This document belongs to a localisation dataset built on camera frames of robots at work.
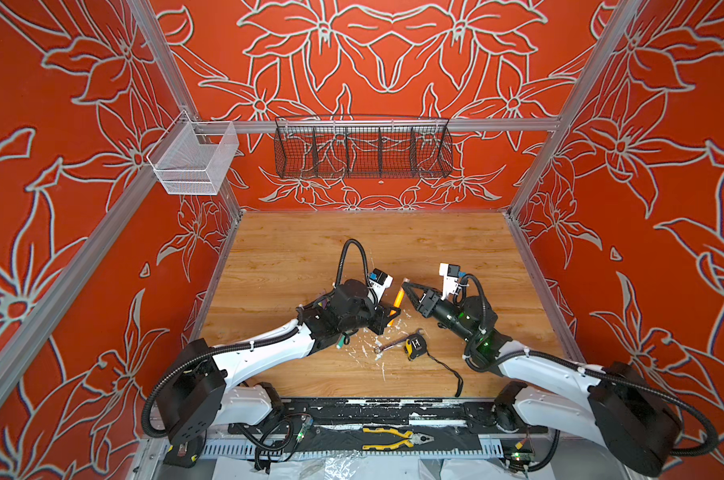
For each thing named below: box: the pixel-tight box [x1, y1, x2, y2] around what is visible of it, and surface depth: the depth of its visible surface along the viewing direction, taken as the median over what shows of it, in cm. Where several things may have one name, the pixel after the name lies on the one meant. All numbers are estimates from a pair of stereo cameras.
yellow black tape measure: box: [404, 333, 427, 361], surface depth 84 cm
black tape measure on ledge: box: [163, 434, 207, 468], surface depth 68 cm
